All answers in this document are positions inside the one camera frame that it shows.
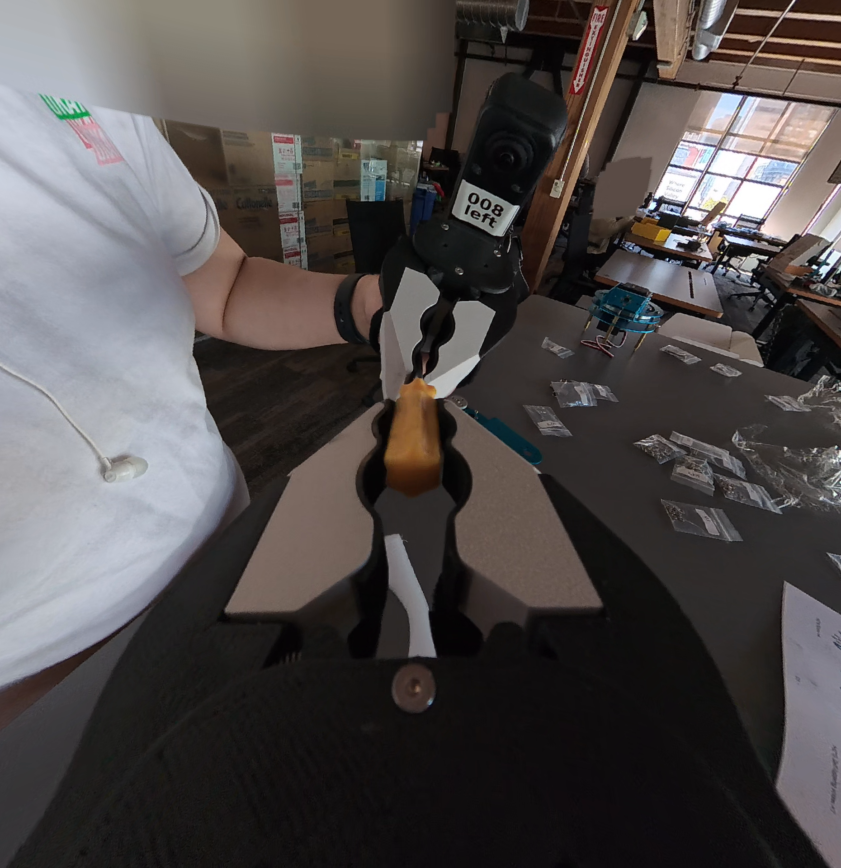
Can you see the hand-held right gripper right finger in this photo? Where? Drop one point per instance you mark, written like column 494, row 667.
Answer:
column 522, row 542

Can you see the red wall sign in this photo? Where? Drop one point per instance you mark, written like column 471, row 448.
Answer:
column 587, row 54

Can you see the group of small parts bags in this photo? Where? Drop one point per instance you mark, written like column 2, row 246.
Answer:
column 698, row 522

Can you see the white storage box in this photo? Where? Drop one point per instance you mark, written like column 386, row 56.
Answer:
column 705, row 339

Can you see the blue metal servo bracket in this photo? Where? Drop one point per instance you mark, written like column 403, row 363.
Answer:
column 515, row 441

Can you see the dark grey desk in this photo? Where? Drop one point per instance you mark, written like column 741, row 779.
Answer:
column 597, row 495

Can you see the wooden office table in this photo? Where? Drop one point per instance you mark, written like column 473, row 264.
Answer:
column 664, row 278

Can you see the black wrist band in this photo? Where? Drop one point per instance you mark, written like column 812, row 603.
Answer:
column 349, row 312

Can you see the person's left forearm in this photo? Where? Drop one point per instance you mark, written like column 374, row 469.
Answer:
column 278, row 305

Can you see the crumpled clear plastic wrap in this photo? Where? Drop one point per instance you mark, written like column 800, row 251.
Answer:
column 800, row 461

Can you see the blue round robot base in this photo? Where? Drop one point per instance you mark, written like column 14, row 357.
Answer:
column 624, row 305

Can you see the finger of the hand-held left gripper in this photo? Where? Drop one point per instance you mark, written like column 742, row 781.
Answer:
column 471, row 332
column 400, row 319

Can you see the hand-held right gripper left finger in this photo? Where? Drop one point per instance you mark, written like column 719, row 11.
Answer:
column 305, row 542

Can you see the person in white shirt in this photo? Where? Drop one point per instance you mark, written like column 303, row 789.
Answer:
column 88, row 339

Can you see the distant grid window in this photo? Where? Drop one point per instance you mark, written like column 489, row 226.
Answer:
column 732, row 176

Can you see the wooden support column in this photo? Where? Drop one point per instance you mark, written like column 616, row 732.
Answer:
column 597, row 169

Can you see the black office chair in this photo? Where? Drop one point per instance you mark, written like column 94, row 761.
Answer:
column 376, row 230

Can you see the blue recycling bin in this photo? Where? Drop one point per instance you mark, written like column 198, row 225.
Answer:
column 424, row 203

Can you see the assembly instruction booklet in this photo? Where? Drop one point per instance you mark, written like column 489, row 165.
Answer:
column 820, row 712

